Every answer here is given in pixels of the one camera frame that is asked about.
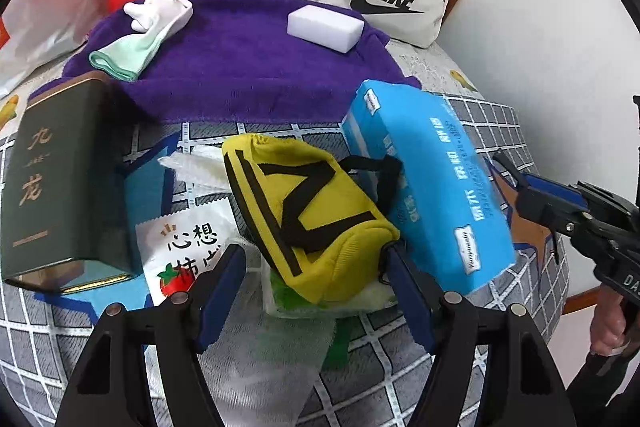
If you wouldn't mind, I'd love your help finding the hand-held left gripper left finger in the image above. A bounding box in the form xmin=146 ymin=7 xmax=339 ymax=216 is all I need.
xmin=55 ymin=243 xmax=248 ymax=427

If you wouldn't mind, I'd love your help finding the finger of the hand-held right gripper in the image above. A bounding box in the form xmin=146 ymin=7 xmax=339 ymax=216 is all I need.
xmin=574 ymin=181 xmax=640 ymax=229
xmin=492 ymin=149 xmax=587 ymax=235

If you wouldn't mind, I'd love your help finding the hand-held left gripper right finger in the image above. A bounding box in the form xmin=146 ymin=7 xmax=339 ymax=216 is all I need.
xmin=381 ymin=241 xmax=576 ymax=427

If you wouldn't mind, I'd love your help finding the light green tissue packet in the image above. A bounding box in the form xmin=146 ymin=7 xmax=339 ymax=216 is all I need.
xmin=262 ymin=252 xmax=396 ymax=320

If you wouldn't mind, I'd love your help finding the yellow black pouch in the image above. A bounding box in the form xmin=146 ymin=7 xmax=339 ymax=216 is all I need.
xmin=221 ymin=133 xmax=407 ymax=304

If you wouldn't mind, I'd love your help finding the blue tissue pack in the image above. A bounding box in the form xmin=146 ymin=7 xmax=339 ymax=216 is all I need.
xmin=341 ymin=79 xmax=518 ymax=295

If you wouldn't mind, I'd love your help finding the clear plastic packet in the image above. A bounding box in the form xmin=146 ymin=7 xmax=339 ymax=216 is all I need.
xmin=157 ymin=144 xmax=236 ymax=188

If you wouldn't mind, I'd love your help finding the person's right forearm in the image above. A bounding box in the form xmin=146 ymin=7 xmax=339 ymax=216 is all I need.
xmin=565 ymin=347 xmax=640 ymax=427

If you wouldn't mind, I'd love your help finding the person's right hand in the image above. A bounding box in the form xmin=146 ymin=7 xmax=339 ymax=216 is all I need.
xmin=590 ymin=294 xmax=628 ymax=355

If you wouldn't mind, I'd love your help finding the white tomato print wipe packet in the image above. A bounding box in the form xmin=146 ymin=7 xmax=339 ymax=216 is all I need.
xmin=135 ymin=207 xmax=241 ymax=308

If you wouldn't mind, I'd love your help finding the grey checked bed sheet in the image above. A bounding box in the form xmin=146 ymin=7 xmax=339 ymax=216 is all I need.
xmin=0 ymin=39 xmax=571 ymax=427

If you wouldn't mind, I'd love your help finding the dark green tin box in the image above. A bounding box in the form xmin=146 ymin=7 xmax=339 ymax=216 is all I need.
xmin=0 ymin=74 xmax=138 ymax=297

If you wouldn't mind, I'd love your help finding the purple towel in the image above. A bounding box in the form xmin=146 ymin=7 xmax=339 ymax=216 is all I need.
xmin=62 ymin=0 xmax=421 ymax=124

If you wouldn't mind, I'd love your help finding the white sponge block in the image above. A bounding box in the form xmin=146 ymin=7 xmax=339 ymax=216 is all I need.
xmin=287 ymin=5 xmax=365 ymax=54

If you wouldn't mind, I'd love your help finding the white plastic shopping bag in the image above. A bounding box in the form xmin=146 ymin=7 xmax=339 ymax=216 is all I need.
xmin=0 ymin=0 xmax=108 ymax=100

